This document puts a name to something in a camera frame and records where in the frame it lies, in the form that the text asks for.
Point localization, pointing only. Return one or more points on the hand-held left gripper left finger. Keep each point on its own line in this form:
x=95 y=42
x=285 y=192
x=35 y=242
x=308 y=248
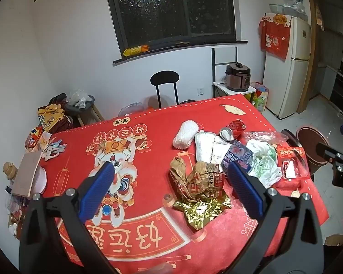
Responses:
x=98 y=189

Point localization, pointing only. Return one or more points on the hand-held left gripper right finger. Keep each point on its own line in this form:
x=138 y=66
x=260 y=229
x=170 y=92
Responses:
x=245 y=189

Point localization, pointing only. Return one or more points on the white green plastic bag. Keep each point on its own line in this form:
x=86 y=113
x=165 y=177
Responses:
x=264 y=159

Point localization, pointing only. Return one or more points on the blue snack packet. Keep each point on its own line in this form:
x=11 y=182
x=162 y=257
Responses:
x=238 y=154

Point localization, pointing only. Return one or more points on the red packet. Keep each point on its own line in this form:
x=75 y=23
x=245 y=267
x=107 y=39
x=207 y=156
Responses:
x=291 y=162

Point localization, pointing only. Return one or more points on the brown paper wrapper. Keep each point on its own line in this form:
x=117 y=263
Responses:
x=200 y=179

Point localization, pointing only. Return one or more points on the gold foil wrapper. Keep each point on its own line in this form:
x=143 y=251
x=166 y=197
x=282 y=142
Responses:
x=201 y=208

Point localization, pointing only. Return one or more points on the clear plastic bag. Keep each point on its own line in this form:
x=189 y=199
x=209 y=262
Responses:
x=260 y=135
x=75 y=98

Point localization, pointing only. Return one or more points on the white quilted pad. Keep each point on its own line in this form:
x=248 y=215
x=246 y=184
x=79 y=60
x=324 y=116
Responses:
x=204 y=147

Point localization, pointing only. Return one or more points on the crushed red can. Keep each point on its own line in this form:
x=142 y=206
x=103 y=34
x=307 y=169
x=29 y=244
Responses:
x=233 y=130

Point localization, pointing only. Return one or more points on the white foam fruit net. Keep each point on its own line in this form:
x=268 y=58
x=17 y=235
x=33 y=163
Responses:
x=185 y=135

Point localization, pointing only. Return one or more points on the pink bowl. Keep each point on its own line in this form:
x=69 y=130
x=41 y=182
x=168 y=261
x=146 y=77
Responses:
x=41 y=181

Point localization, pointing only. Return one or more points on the cardboard piece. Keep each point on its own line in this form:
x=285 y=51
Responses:
x=336 y=239

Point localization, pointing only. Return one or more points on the red printed tablecloth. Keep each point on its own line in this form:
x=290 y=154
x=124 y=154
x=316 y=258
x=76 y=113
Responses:
x=148 y=137

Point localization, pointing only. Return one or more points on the brown paper notebook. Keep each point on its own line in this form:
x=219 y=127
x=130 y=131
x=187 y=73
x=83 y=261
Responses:
x=27 y=174

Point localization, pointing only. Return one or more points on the cream refrigerator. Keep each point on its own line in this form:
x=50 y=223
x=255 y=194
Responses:
x=294 y=77

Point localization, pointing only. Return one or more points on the dark round stool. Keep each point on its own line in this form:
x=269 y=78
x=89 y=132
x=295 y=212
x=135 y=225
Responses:
x=84 y=112

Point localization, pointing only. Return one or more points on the orange soda bottle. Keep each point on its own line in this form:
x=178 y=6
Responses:
x=34 y=137

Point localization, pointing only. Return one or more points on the yellow brown bag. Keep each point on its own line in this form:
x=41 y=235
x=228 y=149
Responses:
x=53 y=117

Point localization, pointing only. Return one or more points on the clear plastic tub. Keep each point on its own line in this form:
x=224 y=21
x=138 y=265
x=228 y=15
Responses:
x=131 y=110

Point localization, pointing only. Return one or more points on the colourful shopping bag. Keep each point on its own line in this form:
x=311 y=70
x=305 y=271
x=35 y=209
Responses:
x=260 y=97

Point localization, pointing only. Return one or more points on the small tan teapot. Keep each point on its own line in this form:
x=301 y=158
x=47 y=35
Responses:
x=9 y=171

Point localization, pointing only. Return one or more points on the black round-back chair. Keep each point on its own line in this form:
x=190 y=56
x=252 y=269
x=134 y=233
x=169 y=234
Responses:
x=188 y=102
x=164 y=80

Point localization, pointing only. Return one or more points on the brown pressure cooker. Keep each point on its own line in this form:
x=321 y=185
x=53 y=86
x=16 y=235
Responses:
x=237 y=77

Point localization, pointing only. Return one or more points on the red hanging cloth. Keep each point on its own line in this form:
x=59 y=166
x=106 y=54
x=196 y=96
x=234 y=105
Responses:
x=274 y=37

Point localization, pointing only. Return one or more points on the black metal rack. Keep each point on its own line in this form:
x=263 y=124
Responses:
x=213 y=62

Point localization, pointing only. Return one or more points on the crumpled clear plastic packaging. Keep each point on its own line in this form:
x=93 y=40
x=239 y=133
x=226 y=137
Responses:
x=295 y=4

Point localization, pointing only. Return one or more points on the clear plastic container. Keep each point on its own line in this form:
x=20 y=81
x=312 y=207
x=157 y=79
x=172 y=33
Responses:
x=277 y=8

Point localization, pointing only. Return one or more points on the yellow snack packet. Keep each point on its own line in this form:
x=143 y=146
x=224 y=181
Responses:
x=135 y=50

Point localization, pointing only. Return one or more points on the dark window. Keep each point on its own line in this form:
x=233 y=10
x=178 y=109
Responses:
x=160 y=5

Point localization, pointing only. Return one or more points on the white wall socket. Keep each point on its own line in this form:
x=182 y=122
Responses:
x=200 y=91

